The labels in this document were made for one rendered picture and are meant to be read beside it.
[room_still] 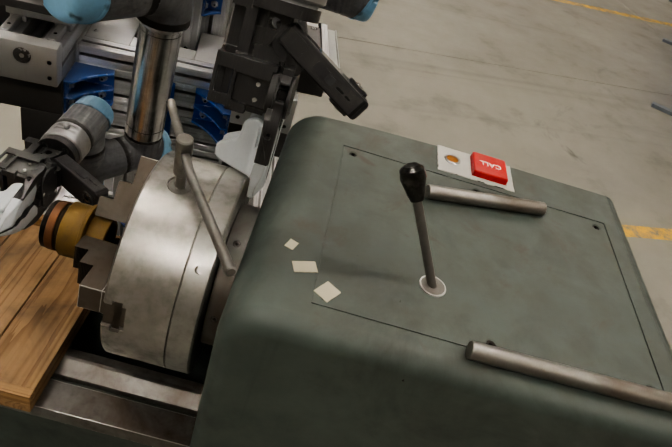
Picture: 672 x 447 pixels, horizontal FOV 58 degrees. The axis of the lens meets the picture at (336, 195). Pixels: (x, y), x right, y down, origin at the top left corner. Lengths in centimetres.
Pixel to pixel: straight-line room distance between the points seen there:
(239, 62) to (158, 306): 36
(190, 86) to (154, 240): 72
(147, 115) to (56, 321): 41
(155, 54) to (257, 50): 54
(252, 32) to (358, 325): 34
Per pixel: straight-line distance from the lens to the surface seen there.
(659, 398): 84
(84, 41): 153
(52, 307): 116
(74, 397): 108
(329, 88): 63
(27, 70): 143
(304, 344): 70
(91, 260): 92
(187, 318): 83
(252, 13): 63
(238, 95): 63
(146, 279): 83
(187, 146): 79
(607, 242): 106
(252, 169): 65
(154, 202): 84
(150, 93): 121
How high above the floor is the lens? 178
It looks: 37 degrees down
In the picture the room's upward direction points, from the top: 19 degrees clockwise
